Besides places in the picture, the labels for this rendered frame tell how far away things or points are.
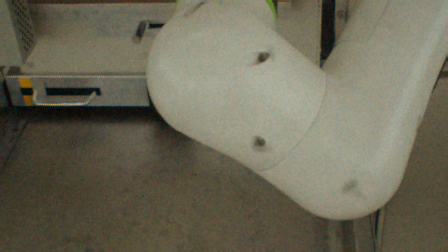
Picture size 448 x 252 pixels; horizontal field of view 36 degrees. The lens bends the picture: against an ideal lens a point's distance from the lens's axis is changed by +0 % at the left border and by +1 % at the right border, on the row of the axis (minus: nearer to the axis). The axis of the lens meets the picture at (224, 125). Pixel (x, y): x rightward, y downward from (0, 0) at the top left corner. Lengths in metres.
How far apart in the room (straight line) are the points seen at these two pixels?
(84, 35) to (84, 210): 0.29
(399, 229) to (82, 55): 0.82
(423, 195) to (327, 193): 1.00
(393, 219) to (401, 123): 1.02
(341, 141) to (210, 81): 0.11
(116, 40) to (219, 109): 0.63
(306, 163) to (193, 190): 0.49
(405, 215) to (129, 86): 0.72
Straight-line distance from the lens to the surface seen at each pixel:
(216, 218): 0.96
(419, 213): 1.57
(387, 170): 0.55
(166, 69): 0.50
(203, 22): 0.50
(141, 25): 1.07
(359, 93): 0.56
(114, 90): 1.15
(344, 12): 1.29
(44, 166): 1.10
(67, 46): 1.14
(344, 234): 0.94
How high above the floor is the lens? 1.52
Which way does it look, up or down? 36 degrees down
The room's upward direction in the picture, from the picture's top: 4 degrees counter-clockwise
